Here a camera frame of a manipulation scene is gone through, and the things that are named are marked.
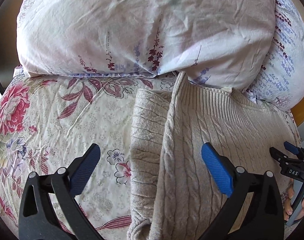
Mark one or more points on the lower pink floral pillow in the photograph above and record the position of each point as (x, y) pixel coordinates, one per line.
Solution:
(218, 43)

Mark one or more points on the cream cable-knit sweater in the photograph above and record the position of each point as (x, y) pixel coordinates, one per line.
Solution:
(173, 195)

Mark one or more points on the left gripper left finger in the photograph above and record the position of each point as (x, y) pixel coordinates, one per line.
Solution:
(37, 217)

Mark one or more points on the upper floral white pillow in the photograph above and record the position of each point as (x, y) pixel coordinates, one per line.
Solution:
(281, 77)

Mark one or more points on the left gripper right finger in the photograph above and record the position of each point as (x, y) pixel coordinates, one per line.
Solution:
(264, 217)

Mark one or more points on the floral cream bed quilt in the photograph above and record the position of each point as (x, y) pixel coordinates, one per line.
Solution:
(46, 122)

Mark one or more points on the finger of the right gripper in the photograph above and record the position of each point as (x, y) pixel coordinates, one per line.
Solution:
(291, 148)

